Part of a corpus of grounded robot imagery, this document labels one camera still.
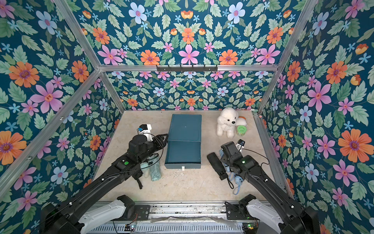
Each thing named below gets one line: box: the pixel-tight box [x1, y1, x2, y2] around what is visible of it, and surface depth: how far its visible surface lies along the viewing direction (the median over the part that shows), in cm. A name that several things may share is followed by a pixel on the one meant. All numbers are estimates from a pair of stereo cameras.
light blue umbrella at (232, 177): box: [228, 172, 239, 184], surface depth 86 cm
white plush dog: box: [216, 107, 239, 139], surface depth 96 cm
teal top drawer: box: [164, 140, 202, 172], surface depth 78 cm
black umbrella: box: [206, 152, 234, 190], surface depth 90 cm
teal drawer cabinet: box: [167, 114, 203, 143], surface depth 84 cm
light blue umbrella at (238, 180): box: [232, 175, 244, 195], surface depth 82 cm
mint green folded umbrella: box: [149, 155, 162, 182], surface depth 84 cm
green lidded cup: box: [237, 125, 247, 136], surface depth 106 cm
